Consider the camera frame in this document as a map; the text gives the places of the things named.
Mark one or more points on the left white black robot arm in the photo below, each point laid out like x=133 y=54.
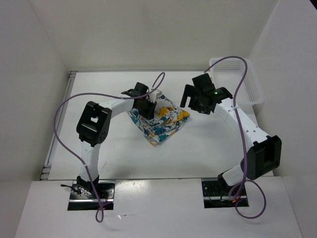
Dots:
x=93 y=127

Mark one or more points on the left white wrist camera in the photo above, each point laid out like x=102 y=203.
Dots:
x=154 y=96

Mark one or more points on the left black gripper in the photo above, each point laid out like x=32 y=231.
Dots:
x=149 y=114

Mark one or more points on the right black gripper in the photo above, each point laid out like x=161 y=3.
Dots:
x=190 y=90

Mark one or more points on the white perforated plastic basket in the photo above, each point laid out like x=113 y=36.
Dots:
x=230 y=72

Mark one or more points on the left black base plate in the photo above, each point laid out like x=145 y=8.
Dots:
x=81 y=200

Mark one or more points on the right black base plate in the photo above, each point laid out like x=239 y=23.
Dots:
x=214 y=196

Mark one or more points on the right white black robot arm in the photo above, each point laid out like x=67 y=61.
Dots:
x=262 y=152

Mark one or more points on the white teal yellow patterned shorts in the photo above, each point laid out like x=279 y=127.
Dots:
x=168 y=119

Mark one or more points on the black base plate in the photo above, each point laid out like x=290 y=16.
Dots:
x=81 y=200
x=214 y=196

